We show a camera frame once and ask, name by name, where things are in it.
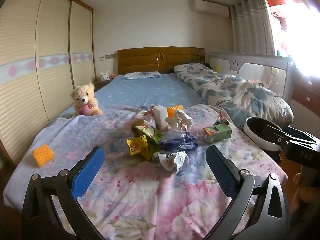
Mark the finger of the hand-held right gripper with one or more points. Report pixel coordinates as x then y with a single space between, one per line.
300 133
276 135

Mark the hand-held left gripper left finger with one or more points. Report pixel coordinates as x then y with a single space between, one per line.
87 172

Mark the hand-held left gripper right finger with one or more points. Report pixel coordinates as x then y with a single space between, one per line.
222 170

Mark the white rimmed trash bin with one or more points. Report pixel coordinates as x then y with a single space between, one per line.
250 135

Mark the green juice carton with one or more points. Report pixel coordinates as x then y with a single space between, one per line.
217 133

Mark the white printed wrapper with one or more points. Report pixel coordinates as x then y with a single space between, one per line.
172 160

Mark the small foil candy wrapper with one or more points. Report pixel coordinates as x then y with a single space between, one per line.
221 118

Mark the blue plastic bag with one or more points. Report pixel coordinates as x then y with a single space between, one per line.
175 140

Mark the yellow snack wrapper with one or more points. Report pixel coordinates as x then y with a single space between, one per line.
137 145

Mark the green snack packet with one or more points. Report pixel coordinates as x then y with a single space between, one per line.
147 131

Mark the orange mesh sponge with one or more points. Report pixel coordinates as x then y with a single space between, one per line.
172 111

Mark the white tissue pack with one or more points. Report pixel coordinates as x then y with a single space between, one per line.
160 116

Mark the red snack packet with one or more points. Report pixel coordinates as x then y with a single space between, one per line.
150 110

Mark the person's right hand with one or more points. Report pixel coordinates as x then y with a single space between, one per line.
307 195

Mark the brown wooden dresser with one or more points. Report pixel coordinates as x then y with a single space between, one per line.
305 92

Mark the small yellow mesh roll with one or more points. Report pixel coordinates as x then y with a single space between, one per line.
43 155

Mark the pink floral blanket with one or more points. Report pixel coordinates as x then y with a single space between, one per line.
140 192

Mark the blue white cartoon quilt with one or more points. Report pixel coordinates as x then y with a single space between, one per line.
225 90

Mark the beige teddy bear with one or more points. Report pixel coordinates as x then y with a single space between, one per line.
82 96

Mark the red artificial flowers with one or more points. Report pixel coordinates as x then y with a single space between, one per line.
283 46

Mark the dark wooden nightstand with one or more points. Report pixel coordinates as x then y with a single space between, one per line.
101 84

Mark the white bunny toy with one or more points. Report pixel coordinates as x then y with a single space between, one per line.
104 77

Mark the blue dotted bed sheet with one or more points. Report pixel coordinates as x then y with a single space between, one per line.
150 90

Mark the grey patterned curtain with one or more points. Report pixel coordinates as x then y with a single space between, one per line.
250 27

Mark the blue white pillow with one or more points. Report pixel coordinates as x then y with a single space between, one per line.
141 75

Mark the wooden headboard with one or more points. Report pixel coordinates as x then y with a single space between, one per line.
140 60

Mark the beige sliding door wardrobe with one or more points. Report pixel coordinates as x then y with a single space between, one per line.
25 55

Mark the white air conditioner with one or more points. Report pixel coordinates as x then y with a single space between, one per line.
211 8

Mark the grey bed guard rail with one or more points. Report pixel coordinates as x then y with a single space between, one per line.
260 70

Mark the grey wall panel strip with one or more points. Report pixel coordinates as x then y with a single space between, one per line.
111 55

